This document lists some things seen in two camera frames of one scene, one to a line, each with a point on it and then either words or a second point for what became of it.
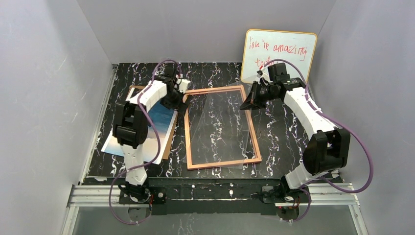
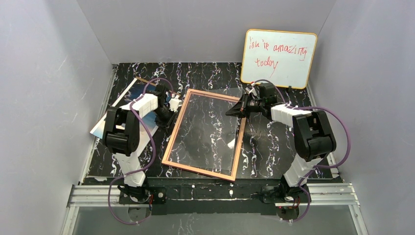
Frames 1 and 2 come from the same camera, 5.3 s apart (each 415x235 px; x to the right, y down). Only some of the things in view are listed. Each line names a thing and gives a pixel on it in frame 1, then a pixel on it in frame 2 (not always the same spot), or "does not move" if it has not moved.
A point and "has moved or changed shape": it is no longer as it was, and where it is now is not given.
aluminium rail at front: x=323 y=194 does not move
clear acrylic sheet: x=220 y=138 has moved or changed shape
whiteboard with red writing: x=275 y=49 does not move
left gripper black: x=178 y=102 to x=167 y=117
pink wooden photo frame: x=189 y=166 to x=175 y=129
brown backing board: x=168 y=147 to x=154 y=84
